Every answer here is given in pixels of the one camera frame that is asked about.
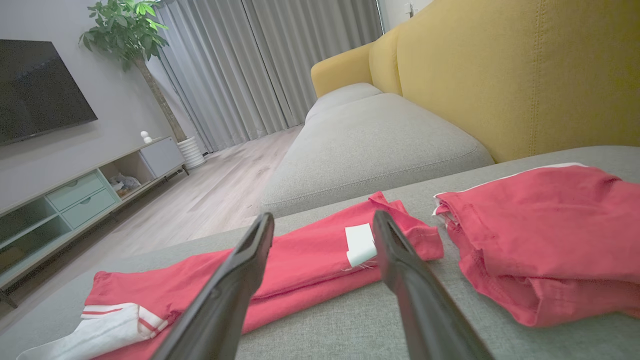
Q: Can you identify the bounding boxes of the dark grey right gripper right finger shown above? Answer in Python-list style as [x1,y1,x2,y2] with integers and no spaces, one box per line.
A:
[372,209,496,360]

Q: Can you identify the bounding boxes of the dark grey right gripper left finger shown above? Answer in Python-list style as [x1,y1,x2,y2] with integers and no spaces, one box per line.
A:
[150,212,276,360]

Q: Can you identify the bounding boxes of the red basketball jersey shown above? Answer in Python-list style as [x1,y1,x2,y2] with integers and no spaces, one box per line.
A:
[17,191,445,360]

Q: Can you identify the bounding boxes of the red shorts with white stripe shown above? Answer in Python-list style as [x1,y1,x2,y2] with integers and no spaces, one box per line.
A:
[432,162,640,328]

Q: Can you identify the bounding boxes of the clutter in cabinet shelf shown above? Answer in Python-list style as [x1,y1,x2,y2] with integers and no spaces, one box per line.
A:
[110,172,142,199]

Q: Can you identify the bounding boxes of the white ribbed plant pot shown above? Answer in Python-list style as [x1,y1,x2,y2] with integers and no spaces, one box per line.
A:
[176,136,207,170]

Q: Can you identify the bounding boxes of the long television cabinet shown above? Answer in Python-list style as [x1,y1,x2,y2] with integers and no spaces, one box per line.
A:
[0,136,190,309]

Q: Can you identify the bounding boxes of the small grey sofa seat cushion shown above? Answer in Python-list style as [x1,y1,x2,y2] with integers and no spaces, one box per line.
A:
[304,82,385,124]

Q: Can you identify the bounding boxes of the grey pleated curtain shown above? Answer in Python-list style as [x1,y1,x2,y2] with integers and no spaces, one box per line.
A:
[154,0,385,154]

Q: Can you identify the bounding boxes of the yellow sofa backrest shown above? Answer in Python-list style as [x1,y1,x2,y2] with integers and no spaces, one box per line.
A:
[310,0,640,164]

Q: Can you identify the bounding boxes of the black flat television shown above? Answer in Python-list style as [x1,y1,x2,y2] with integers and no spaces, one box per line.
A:
[0,39,99,147]

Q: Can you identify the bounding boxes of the green potted tree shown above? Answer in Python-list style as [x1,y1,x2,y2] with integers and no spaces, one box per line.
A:
[79,0,189,144]

